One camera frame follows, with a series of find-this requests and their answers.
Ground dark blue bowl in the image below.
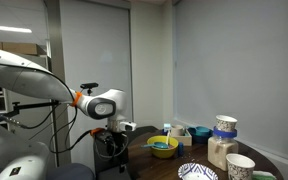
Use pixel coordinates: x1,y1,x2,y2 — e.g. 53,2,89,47
188,126,213,144

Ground black camera on stand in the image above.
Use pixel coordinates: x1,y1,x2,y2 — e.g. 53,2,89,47
80,82,99,96

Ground green white scrub brush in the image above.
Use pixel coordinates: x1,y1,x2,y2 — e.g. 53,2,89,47
252,171,277,180

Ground yellow bowl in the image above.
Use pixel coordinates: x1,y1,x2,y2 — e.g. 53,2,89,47
147,135,179,159

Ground patterned paper cup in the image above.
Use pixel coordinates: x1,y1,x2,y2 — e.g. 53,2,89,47
216,115,237,132
226,153,255,180

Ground white wooden tray box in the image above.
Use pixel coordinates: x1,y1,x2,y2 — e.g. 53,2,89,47
163,125,192,146

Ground teal bowl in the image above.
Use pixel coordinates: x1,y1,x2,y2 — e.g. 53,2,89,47
196,126,211,136

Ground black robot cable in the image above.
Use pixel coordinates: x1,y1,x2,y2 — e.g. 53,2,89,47
0,71,95,155

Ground blue spoon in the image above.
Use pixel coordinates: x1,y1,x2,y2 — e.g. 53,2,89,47
141,142,169,149

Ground patterned paper cup on table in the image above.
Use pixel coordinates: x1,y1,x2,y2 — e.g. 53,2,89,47
226,153,255,180

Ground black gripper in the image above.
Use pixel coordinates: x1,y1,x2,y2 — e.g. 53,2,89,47
94,130,129,173

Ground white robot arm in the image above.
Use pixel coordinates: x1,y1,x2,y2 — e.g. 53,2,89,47
0,50,136,180

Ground cardboard box on shelf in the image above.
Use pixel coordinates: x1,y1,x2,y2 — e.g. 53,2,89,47
0,42,46,55

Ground plastic jar with blue lid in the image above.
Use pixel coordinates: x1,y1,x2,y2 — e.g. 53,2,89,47
208,127,238,171

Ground beige mug in tray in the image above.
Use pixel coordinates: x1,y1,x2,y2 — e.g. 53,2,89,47
171,125,184,137

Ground blue patterned paper plate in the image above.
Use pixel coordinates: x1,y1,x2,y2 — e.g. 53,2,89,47
178,163,218,180

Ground small blue cylinder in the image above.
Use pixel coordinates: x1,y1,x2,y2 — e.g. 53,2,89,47
178,142,184,157

